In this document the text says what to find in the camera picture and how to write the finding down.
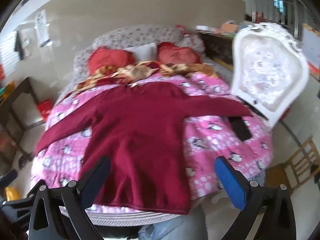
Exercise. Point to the white ornate chair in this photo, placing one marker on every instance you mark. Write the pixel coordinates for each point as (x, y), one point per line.
(268, 75)

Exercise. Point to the black phone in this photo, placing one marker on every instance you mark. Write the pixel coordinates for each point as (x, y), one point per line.
(241, 128)

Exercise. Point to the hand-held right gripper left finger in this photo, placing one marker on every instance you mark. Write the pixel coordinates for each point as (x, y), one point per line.
(98, 180)

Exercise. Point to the dark wooden cabinet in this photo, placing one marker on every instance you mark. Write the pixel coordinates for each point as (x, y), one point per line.
(217, 47)

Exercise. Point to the red bag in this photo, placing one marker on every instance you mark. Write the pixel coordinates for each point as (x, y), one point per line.
(45, 108)

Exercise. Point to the wall calendar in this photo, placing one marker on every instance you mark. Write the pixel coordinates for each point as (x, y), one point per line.
(311, 46)

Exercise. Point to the golden floral blanket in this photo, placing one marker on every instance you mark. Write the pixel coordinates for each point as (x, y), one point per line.
(190, 70)

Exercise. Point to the yellow bag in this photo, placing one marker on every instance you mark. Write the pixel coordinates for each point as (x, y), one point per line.
(12, 193)

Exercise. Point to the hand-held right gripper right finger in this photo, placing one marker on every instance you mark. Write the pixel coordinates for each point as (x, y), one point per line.
(231, 183)

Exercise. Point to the pink printed blanket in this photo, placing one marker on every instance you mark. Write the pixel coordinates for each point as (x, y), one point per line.
(215, 145)

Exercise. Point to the dark red sweater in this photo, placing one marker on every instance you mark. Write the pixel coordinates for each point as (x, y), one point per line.
(140, 142)

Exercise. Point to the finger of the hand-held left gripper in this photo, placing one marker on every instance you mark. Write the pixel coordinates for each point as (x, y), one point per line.
(9, 178)
(15, 208)

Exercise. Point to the wooden chair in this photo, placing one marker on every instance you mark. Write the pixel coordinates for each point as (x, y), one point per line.
(301, 165)

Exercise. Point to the white wall paper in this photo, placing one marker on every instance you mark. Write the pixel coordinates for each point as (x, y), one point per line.
(42, 25)

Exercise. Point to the white pillow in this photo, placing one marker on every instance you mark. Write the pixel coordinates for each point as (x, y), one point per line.
(143, 51)

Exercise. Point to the window blinds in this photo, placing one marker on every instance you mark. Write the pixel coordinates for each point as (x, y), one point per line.
(8, 50)

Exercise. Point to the red heart pillow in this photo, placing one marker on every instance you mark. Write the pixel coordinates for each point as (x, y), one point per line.
(110, 59)
(178, 53)

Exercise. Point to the dark wooden table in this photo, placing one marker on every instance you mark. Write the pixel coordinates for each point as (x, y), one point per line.
(18, 105)

